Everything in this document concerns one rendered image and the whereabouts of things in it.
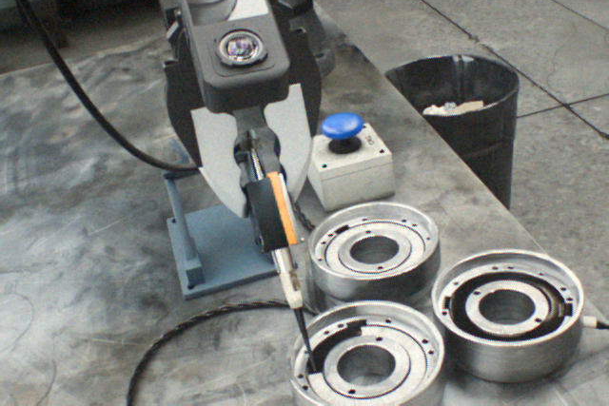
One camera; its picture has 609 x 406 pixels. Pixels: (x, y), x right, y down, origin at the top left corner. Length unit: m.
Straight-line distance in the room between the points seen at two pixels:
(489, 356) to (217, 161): 0.22
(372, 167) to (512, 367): 0.27
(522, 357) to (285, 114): 0.22
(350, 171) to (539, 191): 1.54
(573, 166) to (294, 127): 1.89
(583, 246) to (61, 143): 1.38
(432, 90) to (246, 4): 1.64
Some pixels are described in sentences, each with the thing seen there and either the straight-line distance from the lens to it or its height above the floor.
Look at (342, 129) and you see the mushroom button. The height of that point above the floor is 0.87.
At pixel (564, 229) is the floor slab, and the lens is 2.10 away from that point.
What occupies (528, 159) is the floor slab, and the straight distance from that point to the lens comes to 2.39.
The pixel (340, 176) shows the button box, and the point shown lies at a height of 0.83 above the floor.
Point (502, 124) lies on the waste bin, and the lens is 1.81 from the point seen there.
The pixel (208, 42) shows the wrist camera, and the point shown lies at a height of 1.07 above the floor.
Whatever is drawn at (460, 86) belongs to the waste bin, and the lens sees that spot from 2.02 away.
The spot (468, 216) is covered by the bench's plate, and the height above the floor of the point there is 0.80.
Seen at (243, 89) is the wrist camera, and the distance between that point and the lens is 0.39.
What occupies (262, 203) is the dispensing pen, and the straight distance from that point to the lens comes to 0.51.
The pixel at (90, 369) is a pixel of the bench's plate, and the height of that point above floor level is 0.80.
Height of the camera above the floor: 1.21
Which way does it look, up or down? 30 degrees down
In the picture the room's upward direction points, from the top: 10 degrees counter-clockwise
